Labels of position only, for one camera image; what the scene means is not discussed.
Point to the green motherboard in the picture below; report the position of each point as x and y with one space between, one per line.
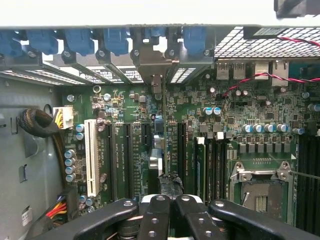
135 105

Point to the white expansion slot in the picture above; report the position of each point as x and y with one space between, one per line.
92 157

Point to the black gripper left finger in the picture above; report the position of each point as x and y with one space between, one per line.
153 220

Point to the short black expansion slot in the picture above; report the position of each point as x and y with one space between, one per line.
146 135

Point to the metal network port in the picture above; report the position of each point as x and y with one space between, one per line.
262 70
280 73

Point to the black RAM slot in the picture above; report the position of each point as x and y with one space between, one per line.
314 180
302 180
222 172
212 172

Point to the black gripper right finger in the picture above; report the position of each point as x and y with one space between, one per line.
200 222

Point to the metal USB port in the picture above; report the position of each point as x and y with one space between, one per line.
239 71
223 71

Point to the black open PC case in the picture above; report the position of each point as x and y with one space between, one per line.
197 60

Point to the long black expansion slot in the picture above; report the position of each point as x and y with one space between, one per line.
181 150
111 162
128 162

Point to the grey power supply unit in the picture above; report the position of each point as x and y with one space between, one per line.
35 162

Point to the blue card retention clip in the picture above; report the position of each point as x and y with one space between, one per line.
116 41
10 43
42 41
155 32
194 40
78 41

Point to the white power connector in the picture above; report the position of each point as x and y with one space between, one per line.
67 117

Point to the thin metal locking lever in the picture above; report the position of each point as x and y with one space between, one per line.
307 175

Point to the black power connector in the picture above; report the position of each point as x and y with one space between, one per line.
72 202

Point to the CPU socket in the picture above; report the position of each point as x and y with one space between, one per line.
260 195

